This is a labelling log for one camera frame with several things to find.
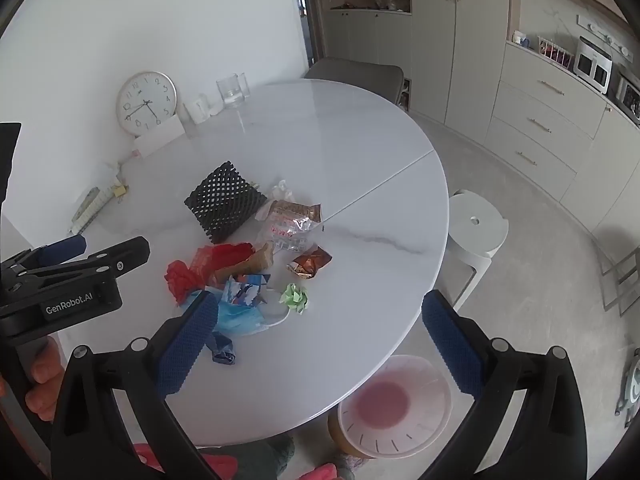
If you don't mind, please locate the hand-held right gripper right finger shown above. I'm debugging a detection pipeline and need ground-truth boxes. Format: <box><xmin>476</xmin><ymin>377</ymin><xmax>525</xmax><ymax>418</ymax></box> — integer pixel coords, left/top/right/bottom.
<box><xmin>415</xmin><ymin>290</ymin><xmax>588</xmax><ymax>480</ymax></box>

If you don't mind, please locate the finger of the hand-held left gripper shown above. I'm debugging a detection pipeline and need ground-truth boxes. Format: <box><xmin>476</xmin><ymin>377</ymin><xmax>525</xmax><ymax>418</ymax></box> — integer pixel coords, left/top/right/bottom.
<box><xmin>20</xmin><ymin>236</ymin><xmax>151</xmax><ymax>284</ymax></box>
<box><xmin>0</xmin><ymin>235</ymin><xmax>87</xmax><ymax>274</ymax></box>

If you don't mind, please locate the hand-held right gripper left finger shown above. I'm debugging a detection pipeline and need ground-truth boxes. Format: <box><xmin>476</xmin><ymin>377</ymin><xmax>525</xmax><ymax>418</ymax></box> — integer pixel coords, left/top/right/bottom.
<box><xmin>50</xmin><ymin>290</ymin><xmax>221</xmax><ymax>480</ymax></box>

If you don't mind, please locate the blue white packet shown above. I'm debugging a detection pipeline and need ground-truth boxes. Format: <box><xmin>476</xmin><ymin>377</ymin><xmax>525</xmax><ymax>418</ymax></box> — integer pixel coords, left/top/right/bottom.
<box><xmin>222</xmin><ymin>274</ymin><xmax>271</xmax><ymax>307</ymax></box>

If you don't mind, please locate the white trash bin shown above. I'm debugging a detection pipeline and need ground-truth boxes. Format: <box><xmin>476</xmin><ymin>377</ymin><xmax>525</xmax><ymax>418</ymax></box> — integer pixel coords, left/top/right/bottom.
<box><xmin>327</xmin><ymin>354</ymin><xmax>453</xmax><ymax>461</ymax></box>

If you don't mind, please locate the brown cardboard box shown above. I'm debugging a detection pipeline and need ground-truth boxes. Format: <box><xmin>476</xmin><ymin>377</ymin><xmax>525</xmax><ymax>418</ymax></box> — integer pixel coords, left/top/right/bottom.
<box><xmin>215</xmin><ymin>242</ymin><xmax>275</xmax><ymax>283</ymax></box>

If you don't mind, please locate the dark brown snack packet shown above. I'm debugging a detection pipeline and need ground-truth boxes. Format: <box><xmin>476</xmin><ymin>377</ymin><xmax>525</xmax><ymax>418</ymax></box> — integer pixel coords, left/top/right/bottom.
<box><xmin>286</xmin><ymin>245</ymin><xmax>333</xmax><ymax>279</ymax></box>

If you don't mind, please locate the person's left hand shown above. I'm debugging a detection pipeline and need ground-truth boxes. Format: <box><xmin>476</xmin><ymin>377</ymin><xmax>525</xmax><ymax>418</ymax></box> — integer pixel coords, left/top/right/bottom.
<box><xmin>24</xmin><ymin>335</ymin><xmax>66</xmax><ymax>423</ymax></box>

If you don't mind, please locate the dark blue crumpled wrapper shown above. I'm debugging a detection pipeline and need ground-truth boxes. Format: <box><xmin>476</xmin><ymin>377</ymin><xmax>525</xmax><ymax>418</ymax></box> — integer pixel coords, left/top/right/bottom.
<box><xmin>209</xmin><ymin>332</ymin><xmax>237</xmax><ymax>367</ymax></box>

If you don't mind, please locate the green white flat packet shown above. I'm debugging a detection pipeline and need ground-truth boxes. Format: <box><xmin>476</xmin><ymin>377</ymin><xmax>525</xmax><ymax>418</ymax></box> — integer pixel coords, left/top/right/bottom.
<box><xmin>70</xmin><ymin>186</ymin><xmax>117</xmax><ymax>235</ymax></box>

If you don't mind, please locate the blue face mask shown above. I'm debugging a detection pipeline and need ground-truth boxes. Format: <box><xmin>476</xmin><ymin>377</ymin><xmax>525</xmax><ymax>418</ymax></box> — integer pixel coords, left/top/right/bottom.
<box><xmin>180</xmin><ymin>287</ymin><xmax>291</xmax><ymax>337</ymax></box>

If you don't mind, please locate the green crumpled paper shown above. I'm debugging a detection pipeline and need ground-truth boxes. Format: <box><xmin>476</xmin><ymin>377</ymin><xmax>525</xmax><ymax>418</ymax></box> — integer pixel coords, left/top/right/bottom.
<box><xmin>278</xmin><ymin>283</ymin><xmax>311</xmax><ymax>316</ymax></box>

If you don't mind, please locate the black foam mesh net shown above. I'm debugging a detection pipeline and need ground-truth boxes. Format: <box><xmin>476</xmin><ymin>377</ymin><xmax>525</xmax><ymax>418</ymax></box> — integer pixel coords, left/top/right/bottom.
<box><xmin>184</xmin><ymin>161</ymin><xmax>269</xmax><ymax>245</ymax></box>

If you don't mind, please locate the white plastic stool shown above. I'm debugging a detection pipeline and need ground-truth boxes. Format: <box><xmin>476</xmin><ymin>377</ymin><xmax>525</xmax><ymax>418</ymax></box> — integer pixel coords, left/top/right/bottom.
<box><xmin>435</xmin><ymin>190</ymin><xmax>509</xmax><ymax>311</ymax></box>

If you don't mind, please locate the white card box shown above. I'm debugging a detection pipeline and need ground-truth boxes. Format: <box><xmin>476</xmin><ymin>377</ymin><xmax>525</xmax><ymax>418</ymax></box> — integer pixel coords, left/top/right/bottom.
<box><xmin>132</xmin><ymin>117</ymin><xmax>185</xmax><ymax>158</ymax></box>

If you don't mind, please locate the clear plastic bag red print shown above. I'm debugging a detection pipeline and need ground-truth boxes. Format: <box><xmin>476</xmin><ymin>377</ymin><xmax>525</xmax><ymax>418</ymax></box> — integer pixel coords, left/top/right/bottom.
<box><xmin>260</xmin><ymin>212</ymin><xmax>313</xmax><ymax>255</ymax></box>

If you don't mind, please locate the white mug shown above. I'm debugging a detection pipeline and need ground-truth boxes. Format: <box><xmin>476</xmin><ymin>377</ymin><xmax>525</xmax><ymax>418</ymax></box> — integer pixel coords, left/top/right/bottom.
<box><xmin>183</xmin><ymin>94</ymin><xmax>211</xmax><ymax>125</ymax></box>

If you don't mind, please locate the brown clear snack wrapper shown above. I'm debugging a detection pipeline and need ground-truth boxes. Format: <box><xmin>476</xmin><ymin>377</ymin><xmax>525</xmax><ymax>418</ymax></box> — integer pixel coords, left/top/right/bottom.
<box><xmin>270</xmin><ymin>200</ymin><xmax>323</xmax><ymax>225</ymax></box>

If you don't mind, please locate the grey metal stool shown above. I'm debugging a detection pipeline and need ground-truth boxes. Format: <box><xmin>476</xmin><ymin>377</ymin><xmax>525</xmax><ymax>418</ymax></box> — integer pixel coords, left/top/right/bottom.
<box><xmin>597</xmin><ymin>245</ymin><xmax>640</xmax><ymax>317</ymax></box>

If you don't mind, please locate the grey white floor device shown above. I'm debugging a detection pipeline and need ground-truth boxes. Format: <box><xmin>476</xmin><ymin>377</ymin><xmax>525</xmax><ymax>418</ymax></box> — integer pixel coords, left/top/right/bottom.
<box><xmin>615</xmin><ymin>347</ymin><xmax>640</xmax><ymax>428</ymax></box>

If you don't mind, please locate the beige drawer cabinet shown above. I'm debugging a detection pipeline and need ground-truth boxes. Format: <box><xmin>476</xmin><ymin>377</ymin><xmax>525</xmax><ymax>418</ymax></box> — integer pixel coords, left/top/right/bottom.
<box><xmin>487</xmin><ymin>40</ymin><xmax>640</xmax><ymax>246</ymax></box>

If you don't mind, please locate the grey chair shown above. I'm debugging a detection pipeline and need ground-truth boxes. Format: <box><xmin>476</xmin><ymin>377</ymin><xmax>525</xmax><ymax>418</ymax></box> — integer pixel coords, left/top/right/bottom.
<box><xmin>303</xmin><ymin>57</ymin><xmax>405</xmax><ymax>106</ymax></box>

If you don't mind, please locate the black countertop oven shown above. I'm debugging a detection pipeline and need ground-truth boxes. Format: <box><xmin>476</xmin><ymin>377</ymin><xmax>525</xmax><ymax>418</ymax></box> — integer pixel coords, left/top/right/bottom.
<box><xmin>607</xmin><ymin>70</ymin><xmax>640</xmax><ymax>121</ymax></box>

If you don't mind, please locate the tall beige cabinet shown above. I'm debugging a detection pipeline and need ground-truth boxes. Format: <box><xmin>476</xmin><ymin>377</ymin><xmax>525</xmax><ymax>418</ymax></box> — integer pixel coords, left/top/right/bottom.
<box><xmin>320</xmin><ymin>0</ymin><xmax>511</xmax><ymax>126</ymax></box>

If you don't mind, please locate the white countertop oven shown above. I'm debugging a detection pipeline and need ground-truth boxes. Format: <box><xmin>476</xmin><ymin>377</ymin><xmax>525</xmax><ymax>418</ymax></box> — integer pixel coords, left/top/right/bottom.
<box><xmin>572</xmin><ymin>35</ymin><xmax>615</xmax><ymax>93</ymax></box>

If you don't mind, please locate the round white wall clock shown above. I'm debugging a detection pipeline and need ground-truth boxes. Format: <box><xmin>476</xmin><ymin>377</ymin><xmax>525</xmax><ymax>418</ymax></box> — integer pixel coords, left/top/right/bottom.
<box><xmin>116</xmin><ymin>71</ymin><xmax>178</xmax><ymax>137</ymax></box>

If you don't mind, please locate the wire dish rack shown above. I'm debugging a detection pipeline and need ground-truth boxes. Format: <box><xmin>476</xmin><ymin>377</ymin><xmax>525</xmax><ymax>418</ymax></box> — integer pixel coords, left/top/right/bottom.
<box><xmin>536</xmin><ymin>35</ymin><xmax>575</xmax><ymax>68</ymax></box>

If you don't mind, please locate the white wall hook rail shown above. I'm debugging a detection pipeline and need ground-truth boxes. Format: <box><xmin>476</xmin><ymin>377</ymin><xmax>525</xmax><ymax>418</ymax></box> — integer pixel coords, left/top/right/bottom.
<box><xmin>577</xmin><ymin>15</ymin><xmax>632</xmax><ymax>58</ymax></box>

